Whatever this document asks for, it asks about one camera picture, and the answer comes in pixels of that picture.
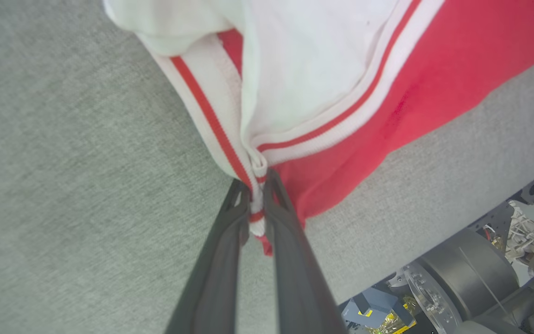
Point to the red and white garment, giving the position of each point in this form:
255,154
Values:
332,83

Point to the grey robot torso cylinder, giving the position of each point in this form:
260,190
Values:
471,273

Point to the grey fabric sofa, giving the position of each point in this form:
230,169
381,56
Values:
77,162

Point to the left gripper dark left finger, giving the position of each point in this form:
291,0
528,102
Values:
216,278

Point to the black perforated plate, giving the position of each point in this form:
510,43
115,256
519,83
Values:
533,190

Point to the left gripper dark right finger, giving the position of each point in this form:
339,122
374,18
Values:
299,278

